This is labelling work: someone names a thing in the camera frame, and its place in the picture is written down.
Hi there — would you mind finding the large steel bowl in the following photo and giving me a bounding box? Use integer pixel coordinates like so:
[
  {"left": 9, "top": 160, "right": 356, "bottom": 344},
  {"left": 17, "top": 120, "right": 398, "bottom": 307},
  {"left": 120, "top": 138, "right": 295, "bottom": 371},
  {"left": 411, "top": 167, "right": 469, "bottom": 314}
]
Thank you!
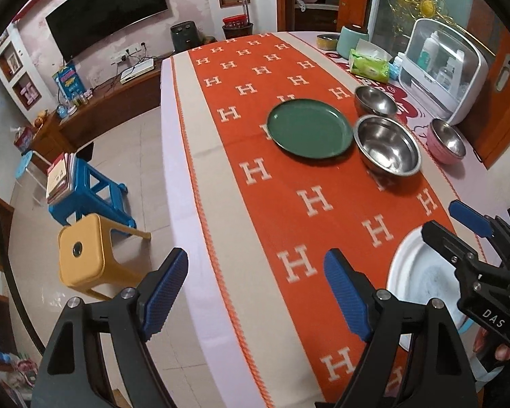
[{"left": 354, "top": 115, "right": 422, "bottom": 178}]

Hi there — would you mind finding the pink steel bowl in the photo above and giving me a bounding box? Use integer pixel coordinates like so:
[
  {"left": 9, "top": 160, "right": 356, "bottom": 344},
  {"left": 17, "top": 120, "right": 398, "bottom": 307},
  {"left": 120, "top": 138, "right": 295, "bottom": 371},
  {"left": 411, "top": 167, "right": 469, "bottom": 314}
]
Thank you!
[{"left": 426, "top": 118, "right": 466, "bottom": 165}]

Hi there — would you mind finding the yellow plastic stool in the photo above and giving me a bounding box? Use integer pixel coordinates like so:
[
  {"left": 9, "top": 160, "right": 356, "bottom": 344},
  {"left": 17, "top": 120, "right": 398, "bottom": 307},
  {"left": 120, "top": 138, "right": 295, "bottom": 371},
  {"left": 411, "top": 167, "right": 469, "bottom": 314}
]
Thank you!
[{"left": 58, "top": 214, "right": 152, "bottom": 300}]

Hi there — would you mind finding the person's right hand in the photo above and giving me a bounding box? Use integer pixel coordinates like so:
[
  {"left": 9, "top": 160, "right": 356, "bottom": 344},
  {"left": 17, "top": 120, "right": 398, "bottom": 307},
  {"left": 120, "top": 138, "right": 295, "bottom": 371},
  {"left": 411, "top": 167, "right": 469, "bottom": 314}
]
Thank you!
[{"left": 473, "top": 328, "right": 510, "bottom": 365}]

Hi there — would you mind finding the black flat television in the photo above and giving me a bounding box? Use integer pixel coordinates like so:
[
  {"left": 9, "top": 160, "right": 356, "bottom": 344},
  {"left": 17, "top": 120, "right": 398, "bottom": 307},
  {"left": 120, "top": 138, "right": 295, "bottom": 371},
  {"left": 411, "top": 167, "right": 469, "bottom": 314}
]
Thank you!
[{"left": 46, "top": 0, "right": 167, "bottom": 61}]

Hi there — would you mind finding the blue plastic stool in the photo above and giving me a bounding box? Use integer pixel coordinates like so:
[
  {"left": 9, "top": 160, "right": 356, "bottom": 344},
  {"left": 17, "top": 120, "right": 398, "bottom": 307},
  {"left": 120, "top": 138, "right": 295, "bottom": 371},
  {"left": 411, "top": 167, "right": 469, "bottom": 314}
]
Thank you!
[{"left": 48, "top": 154, "right": 137, "bottom": 228}]

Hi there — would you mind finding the wooden TV cabinet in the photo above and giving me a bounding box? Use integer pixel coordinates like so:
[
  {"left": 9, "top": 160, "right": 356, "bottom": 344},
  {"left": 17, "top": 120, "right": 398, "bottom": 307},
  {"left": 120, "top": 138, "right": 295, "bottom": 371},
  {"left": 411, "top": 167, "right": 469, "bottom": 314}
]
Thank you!
[{"left": 30, "top": 60, "right": 162, "bottom": 161}]

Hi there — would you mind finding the stack of books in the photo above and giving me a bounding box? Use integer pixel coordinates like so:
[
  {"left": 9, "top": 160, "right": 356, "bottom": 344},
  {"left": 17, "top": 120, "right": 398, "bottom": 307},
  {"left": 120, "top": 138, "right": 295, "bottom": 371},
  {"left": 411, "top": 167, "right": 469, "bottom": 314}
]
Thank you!
[{"left": 46, "top": 153, "right": 76, "bottom": 205}]

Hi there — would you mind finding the blue tissue pack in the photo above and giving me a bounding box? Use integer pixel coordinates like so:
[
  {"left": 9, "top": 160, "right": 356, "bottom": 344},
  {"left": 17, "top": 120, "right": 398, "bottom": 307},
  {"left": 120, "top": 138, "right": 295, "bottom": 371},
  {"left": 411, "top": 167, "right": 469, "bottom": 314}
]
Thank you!
[{"left": 389, "top": 63, "right": 401, "bottom": 80}]

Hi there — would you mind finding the mint green canister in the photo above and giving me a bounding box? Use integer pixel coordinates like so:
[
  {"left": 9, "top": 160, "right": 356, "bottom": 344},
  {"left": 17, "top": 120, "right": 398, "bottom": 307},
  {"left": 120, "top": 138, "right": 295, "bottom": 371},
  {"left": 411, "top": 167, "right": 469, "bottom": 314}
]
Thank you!
[{"left": 336, "top": 25, "right": 369, "bottom": 59}]

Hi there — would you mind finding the white set-top box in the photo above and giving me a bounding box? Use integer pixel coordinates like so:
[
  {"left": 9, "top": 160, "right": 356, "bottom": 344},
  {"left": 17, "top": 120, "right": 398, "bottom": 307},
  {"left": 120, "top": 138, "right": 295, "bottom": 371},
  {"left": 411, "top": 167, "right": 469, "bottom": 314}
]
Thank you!
[{"left": 119, "top": 58, "right": 154, "bottom": 84}]

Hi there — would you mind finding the green wet wipes pack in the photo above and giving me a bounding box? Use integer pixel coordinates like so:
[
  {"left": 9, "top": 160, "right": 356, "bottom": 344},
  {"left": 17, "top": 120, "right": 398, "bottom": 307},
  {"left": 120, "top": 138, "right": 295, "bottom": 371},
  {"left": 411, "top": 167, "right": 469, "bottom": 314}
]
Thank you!
[{"left": 348, "top": 49, "right": 390, "bottom": 83}]

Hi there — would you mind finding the small steel bowl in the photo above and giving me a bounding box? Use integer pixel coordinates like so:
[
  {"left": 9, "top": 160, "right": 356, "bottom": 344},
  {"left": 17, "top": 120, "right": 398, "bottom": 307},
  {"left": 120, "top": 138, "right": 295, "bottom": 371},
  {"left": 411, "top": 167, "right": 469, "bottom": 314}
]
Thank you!
[{"left": 355, "top": 86, "right": 398, "bottom": 118}]

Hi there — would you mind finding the white round plate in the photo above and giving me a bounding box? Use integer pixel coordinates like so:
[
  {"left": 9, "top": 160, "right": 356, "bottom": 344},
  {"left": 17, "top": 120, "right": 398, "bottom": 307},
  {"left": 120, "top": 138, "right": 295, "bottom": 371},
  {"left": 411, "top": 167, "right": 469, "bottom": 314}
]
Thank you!
[{"left": 386, "top": 226, "right": 472, "bottom": 334}]

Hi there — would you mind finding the white cosmetic storage box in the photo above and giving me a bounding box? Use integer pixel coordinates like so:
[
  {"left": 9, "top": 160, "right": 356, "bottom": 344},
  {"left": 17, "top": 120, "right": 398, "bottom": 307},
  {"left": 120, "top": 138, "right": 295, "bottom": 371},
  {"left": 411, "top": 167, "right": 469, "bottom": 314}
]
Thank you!
[{"left": 398, "top": 18, "right": 488, "bottom": 125}]

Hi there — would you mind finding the blue picture book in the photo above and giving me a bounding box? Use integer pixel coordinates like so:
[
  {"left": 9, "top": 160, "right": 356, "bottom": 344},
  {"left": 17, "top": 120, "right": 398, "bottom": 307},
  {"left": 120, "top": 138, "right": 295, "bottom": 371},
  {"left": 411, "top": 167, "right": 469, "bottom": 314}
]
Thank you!
[{"left": 52, "top": 62, "right": 86, "bottom": 101}]

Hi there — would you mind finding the orange H-pattern table runner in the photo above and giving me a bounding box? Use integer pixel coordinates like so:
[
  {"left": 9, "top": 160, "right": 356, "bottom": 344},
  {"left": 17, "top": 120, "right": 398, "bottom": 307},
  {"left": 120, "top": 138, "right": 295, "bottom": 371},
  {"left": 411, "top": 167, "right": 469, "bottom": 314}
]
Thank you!
[{"left": 170, "top": 32, "right": 490, "bottom": 408}]

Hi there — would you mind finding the black air fryer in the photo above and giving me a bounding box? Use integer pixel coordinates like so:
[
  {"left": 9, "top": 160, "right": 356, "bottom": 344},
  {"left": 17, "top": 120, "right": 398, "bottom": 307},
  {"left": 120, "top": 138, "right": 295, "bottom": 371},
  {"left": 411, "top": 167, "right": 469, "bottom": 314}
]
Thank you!
[{"left": 170, "top": 20, "right": 201, "bottom": 53}]

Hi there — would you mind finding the green round plate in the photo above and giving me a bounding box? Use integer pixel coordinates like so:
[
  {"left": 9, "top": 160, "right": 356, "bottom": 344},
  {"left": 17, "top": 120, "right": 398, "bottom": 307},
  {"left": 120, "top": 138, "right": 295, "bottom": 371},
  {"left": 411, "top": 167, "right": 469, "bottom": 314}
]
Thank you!
[{"left": 266, "top": 99, "right": 354, "bottom": 159}]

